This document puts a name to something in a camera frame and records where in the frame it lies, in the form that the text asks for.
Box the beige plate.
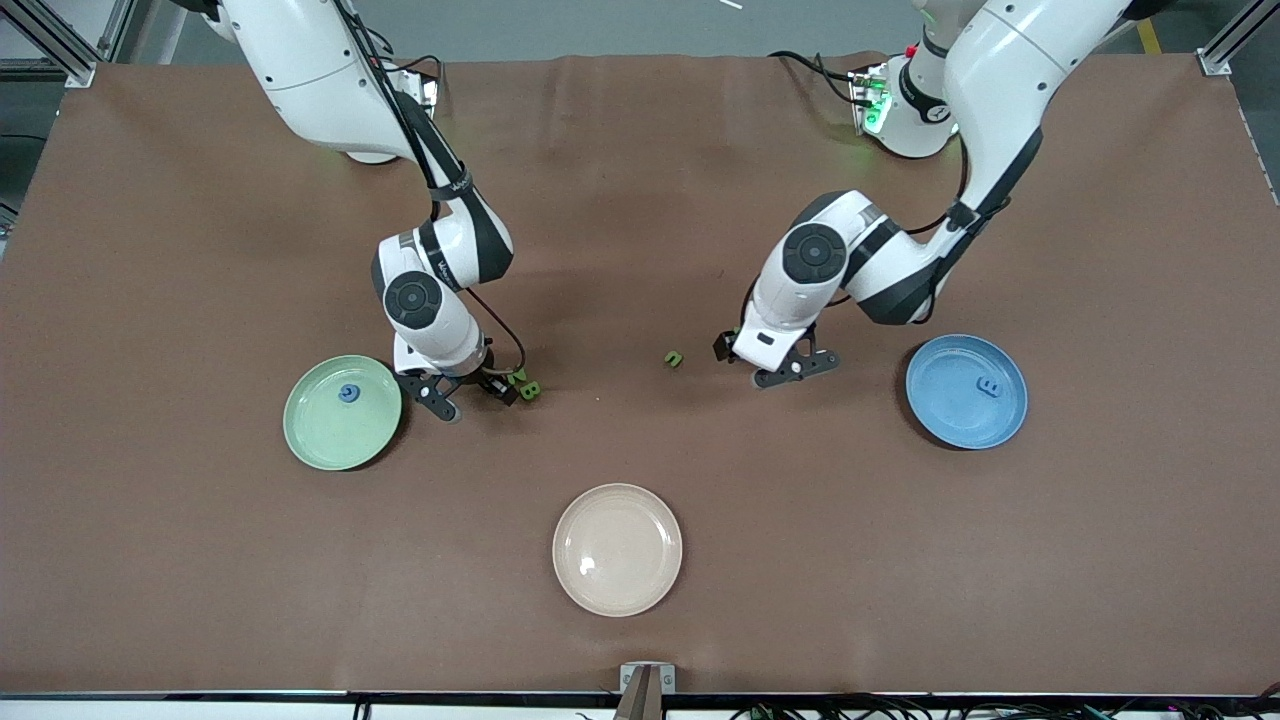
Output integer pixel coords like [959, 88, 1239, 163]
[552, 483, 684, 618]

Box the black base power cable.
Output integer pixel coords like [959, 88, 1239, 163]
[365, 30, 443, 81]
[768, 50, 869, 106]

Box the grey metal clamp bracket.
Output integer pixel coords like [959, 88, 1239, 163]
[619, 662, 677, 694]

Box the blue plate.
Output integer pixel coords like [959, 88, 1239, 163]
[905, 334, 1029, 451]

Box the light green plate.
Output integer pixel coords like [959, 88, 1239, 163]
[283, 355, 403, 472]

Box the aluminium frame profile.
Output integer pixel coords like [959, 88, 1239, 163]
[0, 0, 136, 89]
[1197, 0, 1280, 77]

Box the brown table cover sheet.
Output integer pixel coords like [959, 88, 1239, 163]
[0, 50, 1280, 698]

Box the white table front rail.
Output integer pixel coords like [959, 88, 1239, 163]
[0, 697, 1280, 720]

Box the aluminium camera post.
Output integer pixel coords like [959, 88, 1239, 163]
[612, 668, 668, 720]

